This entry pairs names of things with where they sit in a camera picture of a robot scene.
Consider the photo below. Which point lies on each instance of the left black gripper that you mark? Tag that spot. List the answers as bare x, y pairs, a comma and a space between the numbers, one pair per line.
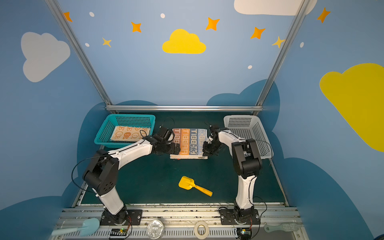
169, 147

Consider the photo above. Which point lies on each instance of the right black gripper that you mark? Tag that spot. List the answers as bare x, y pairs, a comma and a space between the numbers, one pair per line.
208, 148

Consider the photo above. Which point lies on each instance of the grey plastic basket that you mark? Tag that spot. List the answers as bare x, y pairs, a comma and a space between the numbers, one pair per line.
250, 127

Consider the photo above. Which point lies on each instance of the orange patterned towel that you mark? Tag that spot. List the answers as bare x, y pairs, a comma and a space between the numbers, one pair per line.
129, 134

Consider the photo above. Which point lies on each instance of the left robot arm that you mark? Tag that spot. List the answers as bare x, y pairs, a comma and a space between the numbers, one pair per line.
102, 172

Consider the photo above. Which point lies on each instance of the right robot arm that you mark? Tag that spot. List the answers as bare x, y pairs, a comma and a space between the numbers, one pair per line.
247, 162

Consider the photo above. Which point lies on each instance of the yellow toy shovel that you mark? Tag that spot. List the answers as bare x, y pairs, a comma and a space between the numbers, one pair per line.
188, 183

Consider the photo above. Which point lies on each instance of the clear round lid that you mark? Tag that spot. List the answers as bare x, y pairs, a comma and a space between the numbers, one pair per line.
155, 230

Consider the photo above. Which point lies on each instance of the white tape roll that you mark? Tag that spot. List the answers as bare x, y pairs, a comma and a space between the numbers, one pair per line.
201, 230

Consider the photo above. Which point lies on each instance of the right circuit board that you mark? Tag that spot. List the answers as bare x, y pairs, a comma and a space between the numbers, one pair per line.
243, 234

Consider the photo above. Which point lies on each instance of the circuit board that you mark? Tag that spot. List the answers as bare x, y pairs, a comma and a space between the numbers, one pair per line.
118, 234
243, 234

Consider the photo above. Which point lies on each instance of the left circuit board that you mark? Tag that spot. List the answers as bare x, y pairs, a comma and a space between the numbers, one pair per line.
118, 234

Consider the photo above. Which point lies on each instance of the grey-green brush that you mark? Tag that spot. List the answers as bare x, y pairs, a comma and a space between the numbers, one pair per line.
285, 227

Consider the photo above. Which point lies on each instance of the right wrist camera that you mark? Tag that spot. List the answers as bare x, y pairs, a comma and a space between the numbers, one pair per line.
210, 139

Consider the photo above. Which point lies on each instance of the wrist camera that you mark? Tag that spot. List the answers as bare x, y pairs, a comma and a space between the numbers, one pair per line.
165, 134
210, 139

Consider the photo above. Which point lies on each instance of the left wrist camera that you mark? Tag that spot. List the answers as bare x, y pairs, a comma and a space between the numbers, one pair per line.
165, 134

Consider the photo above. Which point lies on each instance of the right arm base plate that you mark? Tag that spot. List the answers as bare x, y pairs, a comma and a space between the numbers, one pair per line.
237, 216

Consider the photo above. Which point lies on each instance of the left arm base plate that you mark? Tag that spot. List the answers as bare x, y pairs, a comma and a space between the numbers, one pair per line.
122, 218

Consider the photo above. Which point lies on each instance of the aluminium front rail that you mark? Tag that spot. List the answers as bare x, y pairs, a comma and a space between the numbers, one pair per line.
180, 219

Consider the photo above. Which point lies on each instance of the aluminium frame right post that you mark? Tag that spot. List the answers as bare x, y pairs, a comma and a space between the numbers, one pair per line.
292, 32

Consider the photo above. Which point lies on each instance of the aluminium frame post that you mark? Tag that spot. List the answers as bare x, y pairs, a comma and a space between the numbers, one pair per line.
292, 32
64, 24

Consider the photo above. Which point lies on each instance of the aluminium frame left post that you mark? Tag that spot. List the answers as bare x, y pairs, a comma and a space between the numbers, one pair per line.
64, 24

